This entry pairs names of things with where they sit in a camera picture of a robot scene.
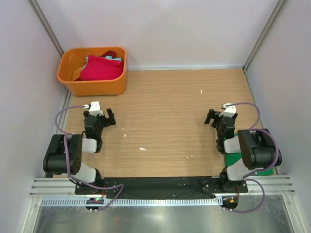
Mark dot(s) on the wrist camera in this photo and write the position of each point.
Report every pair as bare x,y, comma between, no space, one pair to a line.
94,108
229,110

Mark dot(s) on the folded green t-shirt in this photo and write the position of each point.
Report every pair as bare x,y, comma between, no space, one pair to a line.
231,159

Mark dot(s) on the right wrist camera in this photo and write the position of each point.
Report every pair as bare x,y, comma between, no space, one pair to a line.
229,110

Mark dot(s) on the teal t-shirt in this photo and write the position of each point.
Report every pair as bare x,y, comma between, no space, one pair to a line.
107,58

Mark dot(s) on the red t-shirt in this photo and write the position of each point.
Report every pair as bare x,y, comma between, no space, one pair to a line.
101,69

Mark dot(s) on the orange garment in bin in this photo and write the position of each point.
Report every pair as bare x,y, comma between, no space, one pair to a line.
77,73

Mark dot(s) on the aluminium frame rail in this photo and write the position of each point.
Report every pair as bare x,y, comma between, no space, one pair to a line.
61,187

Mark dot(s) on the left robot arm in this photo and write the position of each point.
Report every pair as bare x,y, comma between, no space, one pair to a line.
64,153

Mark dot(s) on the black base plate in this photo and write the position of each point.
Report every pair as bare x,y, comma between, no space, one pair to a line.
163,188

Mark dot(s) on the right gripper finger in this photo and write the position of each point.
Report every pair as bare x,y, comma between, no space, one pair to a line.
212,114
208,119

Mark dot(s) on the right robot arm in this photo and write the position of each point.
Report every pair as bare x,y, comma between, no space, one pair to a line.
256,147

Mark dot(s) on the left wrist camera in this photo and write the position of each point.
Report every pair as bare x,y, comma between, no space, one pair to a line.
94,108

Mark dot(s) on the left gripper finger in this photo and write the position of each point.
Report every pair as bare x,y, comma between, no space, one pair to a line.
110,121
110,113

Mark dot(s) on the dark red garment in bin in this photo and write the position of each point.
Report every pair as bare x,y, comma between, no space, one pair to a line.
111,54

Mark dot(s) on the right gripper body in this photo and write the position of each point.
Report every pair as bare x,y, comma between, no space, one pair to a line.
219,132

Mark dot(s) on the orange plastic bin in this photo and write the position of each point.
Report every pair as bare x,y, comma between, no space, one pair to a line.
75,58

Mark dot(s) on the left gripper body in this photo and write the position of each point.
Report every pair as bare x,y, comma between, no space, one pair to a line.
102,122

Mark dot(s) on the slotted cable duct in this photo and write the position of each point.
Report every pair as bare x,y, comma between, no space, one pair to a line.
98,202

